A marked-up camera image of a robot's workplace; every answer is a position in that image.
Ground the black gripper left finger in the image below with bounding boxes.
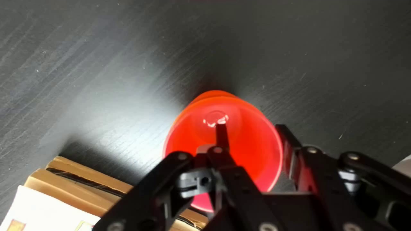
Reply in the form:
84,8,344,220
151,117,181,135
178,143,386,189
92,125,274,231

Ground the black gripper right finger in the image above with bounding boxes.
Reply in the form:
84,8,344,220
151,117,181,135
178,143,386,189
260,125,411,231

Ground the orange plastic cup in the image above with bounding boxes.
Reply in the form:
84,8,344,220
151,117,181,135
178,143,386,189
164,90,283,193

